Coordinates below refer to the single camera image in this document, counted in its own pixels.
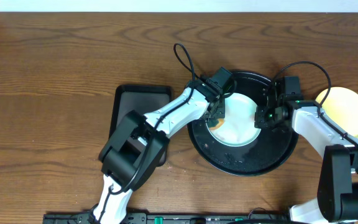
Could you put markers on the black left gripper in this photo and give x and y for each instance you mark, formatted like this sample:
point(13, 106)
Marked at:
point(217, 111)

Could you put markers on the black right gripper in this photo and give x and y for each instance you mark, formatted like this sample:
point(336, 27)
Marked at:
point(260, 122)

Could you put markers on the green orange sponge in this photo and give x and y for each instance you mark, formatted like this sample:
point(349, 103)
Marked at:
point(213, 124)

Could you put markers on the light blue plate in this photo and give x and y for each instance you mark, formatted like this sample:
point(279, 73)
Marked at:
point(238, 128)

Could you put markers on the yellow plate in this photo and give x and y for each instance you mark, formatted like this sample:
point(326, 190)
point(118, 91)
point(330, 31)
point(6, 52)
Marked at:
point(341, 106)

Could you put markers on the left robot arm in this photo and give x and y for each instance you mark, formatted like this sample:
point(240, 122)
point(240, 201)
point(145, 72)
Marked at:
point(122, 177)

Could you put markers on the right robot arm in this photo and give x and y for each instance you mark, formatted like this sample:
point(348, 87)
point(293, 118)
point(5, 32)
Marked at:
point(337, 197)

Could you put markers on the black rectangular tray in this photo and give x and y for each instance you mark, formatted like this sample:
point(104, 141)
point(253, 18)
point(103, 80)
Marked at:
point(143, 99)

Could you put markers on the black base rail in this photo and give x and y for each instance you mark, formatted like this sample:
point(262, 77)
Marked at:
point(143, 218)

